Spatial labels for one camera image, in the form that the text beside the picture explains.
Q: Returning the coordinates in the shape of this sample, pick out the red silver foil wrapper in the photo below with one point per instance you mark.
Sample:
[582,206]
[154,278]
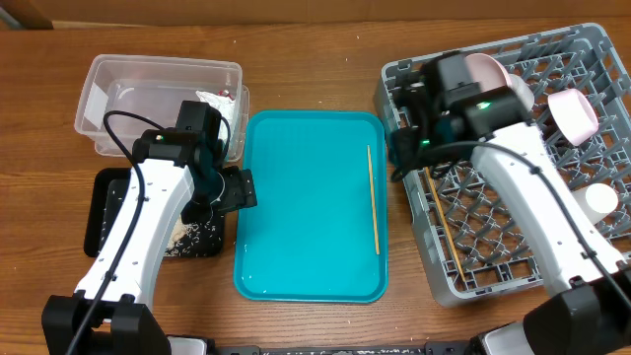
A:
[225,93]

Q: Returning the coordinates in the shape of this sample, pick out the white round plate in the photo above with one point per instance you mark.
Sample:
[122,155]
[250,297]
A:
[489,73]

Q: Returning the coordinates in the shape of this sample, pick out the clear plastic bin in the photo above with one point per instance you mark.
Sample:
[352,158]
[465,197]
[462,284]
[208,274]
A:
[155,87]

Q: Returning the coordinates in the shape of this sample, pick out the black rail at table edge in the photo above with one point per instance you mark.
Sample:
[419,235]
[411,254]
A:
[429,348]

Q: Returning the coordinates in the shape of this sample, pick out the spilled rice pile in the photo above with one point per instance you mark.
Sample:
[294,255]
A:
[204,239]

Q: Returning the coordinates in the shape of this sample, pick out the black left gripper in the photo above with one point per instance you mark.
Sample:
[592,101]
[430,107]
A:
[241,191]

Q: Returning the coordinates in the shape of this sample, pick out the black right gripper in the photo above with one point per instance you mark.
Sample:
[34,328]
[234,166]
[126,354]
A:
[409,159]

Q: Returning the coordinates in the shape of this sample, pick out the white napkin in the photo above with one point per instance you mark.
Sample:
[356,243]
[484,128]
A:
[227,107]

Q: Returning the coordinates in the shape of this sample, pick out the teal plastic tray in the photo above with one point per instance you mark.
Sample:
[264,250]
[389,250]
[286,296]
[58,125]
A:
[310,237]

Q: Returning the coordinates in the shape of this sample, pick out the black plastic tray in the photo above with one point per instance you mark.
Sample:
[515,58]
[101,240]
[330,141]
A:
[109,191]

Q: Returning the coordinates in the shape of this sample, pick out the white paper cup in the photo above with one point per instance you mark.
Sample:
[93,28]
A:
[596,200]

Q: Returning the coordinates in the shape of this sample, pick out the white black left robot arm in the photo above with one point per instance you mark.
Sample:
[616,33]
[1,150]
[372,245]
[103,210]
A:
[172,180]

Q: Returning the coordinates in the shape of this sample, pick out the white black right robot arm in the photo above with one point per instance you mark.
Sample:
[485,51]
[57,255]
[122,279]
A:
[587,279]

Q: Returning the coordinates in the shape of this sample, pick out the bowl with rice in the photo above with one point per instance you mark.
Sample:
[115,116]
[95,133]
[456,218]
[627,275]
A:
[521,88]

